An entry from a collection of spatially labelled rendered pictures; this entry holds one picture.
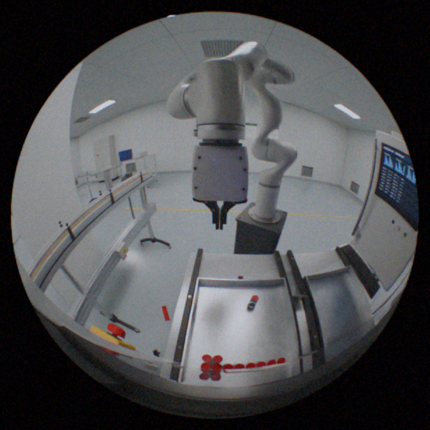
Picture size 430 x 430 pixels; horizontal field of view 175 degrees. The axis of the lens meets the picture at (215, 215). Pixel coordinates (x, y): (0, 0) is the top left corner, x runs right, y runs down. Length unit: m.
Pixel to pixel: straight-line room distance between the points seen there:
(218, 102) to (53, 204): 1.48
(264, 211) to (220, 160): 0.57
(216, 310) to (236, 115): 0.43
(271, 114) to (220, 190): 0.47
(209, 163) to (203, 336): 0.38
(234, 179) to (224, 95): 0.14
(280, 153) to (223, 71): 0.51
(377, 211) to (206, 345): 0.97
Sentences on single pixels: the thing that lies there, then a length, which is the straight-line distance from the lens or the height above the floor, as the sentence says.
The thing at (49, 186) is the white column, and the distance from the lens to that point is 1.52.
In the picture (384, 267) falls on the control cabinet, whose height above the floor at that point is 0.89.
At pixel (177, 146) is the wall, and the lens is 5.48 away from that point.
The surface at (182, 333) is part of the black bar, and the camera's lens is 0.38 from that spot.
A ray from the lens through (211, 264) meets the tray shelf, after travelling 0.51.
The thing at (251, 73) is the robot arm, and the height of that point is 1.44.
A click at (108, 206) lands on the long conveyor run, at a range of 1.15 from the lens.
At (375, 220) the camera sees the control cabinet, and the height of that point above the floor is 1.04.
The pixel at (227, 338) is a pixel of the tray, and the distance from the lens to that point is 0.39.
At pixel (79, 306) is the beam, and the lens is 1.12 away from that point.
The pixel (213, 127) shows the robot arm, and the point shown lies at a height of 1.28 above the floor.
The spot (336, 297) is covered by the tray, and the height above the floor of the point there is 0.88.
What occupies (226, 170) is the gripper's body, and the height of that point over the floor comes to 1.21.
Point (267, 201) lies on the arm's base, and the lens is 0.75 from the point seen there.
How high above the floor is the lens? 1.27
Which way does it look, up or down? 30 degrees down
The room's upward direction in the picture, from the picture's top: straight up
